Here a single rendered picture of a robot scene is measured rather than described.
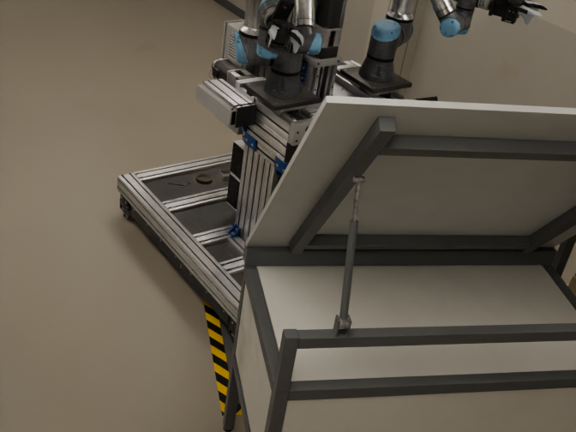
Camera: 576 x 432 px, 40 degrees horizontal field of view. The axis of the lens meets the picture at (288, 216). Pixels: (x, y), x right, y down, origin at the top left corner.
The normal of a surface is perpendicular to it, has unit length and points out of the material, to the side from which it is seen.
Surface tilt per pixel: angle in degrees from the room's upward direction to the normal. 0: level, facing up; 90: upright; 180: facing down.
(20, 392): 0
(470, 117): 126
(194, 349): 0
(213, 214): 0
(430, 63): 90
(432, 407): 90
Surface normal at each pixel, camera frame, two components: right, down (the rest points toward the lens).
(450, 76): -0.80, 0.22
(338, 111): 0.07, 0.94
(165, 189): 0.14, -0.84
